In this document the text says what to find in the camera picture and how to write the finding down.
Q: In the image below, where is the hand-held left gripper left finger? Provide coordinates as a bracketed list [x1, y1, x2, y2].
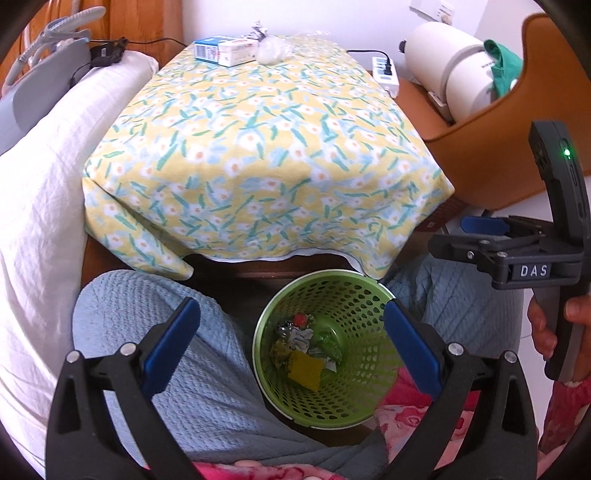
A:
[46, 296, 202, 480]

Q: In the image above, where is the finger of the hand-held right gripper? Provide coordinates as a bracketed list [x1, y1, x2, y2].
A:
[460, 215, 556, 241]
[427, 233, 556, 285]

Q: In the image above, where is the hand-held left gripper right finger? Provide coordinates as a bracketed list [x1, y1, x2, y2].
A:
[385, 299, 539, 480]

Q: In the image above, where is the green mesh wastebasket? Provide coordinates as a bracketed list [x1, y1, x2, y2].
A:
[252, 270, 403, 428]

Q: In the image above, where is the green wrapper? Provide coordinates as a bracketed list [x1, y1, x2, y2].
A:
[313, 329, 344, 361]

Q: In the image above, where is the yellow-green snack packet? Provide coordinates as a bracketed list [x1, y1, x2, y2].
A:
[269, 342, 293, 368]

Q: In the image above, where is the yellow sponge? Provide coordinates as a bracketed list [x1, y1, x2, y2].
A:
[287, 352, 327, 393]

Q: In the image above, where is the white wrapper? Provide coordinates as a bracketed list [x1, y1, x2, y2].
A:
[286, 327, 315, 352]

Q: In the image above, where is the person's right hand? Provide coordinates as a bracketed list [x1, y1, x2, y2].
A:
[527, 294, 591, 361]

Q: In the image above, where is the person's right leg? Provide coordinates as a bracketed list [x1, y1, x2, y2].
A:
[385, 253, 526, 371]

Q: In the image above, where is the pink floral pajama top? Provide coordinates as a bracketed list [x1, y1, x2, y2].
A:
[193, 364, 482, 480]

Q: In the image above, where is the orange chair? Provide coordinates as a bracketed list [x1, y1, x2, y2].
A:
[396, 12, 591, 214]

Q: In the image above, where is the green bag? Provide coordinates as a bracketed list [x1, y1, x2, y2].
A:
[481, 39, 526, 101]

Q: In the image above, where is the white cylindrical appliance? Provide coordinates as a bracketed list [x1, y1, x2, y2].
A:
[398, 21, 498, 124]

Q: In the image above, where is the white power strip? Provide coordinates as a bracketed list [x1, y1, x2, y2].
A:
[371, 54, 402, 97]

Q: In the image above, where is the white bed sheet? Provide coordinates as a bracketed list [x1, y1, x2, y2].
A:
[0, 47, 161, 467]

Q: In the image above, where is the yellow floral tablecloth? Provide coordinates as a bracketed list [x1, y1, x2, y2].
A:
[82, 34, 456, 283]

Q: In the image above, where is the clear plastic bag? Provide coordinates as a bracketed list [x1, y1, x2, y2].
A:
[255, 31, 334, 65]

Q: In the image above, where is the crumpled silver paper ball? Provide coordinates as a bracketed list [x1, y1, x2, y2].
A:
[246, 20, 271, 45]

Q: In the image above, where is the blue and white carton box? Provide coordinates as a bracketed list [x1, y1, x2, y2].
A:
[193, 37, 258, 69]

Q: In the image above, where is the black power adapter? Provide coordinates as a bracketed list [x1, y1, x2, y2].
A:
[89, 38, 129, 66]

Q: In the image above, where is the wooden headboard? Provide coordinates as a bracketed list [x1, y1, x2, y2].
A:
[0, 0, 186, 75]

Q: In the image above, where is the black plug with cable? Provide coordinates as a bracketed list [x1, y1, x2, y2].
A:
[345, 48, 394, 78]

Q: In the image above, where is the white wall switch panel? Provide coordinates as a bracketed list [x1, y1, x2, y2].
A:
[409, 0, 456, 25]

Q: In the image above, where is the thin black cable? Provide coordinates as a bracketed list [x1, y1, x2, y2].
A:
[124, 36, 191, 48]

